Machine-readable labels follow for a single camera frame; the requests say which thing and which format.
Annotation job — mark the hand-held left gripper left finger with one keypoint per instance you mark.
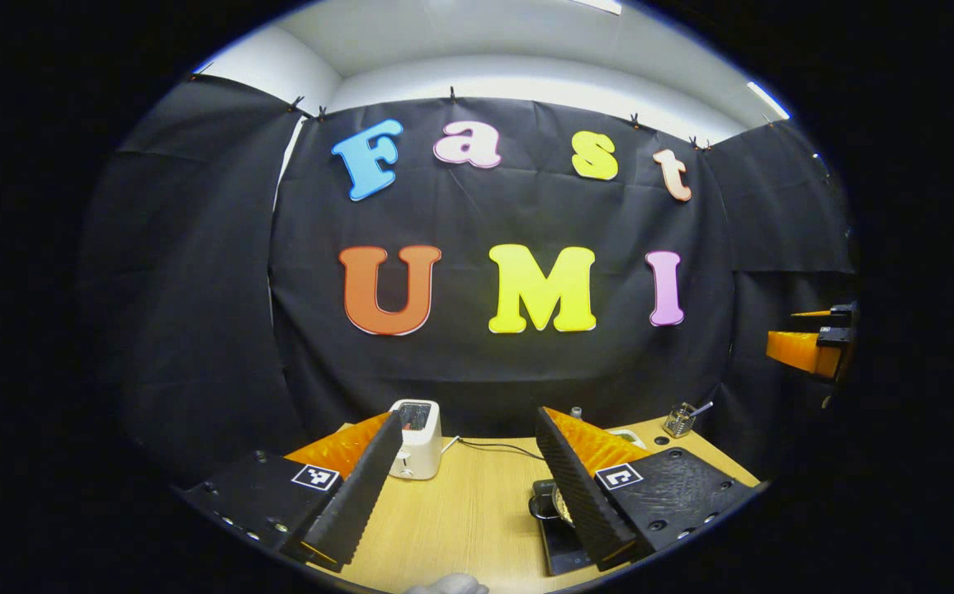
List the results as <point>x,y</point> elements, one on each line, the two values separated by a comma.
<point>353,503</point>

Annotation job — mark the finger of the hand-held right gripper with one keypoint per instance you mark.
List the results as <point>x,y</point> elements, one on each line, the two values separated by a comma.
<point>832,317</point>
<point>803,351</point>

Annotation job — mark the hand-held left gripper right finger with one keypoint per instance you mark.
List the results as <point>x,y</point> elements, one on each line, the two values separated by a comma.
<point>580,495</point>

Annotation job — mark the stainless steel pot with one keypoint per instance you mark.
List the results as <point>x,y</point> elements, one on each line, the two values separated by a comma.
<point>559,499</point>

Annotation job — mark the black induction cooktop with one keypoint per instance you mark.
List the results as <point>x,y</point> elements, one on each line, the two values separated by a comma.
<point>564,549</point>

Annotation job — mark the white divided bean tray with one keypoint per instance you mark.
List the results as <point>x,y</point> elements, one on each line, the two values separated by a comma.
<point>627,437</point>

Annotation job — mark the white toaster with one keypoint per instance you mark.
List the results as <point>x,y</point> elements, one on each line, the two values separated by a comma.
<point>415,445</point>

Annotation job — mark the metal spoon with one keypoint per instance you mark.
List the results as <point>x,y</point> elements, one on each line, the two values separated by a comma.
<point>701,408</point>

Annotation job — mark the ceiling light panel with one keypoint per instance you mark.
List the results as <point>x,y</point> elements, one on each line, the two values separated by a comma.
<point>597,6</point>
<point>768,100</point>

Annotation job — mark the row of black cloth clips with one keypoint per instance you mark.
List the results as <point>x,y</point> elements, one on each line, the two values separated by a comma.
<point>451,93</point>

